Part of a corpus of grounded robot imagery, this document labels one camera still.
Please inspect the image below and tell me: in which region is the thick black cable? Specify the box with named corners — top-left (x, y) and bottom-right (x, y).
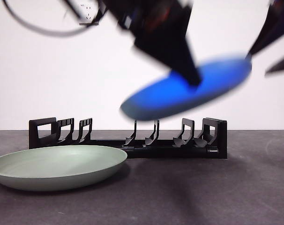
top-left (2, 0), bottom-right (107, 38)

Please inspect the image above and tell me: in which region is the blue plate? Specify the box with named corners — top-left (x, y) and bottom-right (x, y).
top-left (120, 55), bottom-right (253, 121)

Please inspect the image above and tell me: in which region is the thin black cable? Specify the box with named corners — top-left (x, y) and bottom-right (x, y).
top-left (61, 0), bottom-right (83, 20)

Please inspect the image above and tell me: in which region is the white wall socket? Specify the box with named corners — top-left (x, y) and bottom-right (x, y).
top-left (78, 3), bottom-right (100, 25)

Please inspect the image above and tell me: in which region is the pale green plate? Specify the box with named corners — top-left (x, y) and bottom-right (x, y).
top-left (0, 144), bottom-right (128, 192)

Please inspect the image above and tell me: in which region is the black plate rack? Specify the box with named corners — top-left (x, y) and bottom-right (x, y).
top-left (29, 117), bottom-right (228, 159)

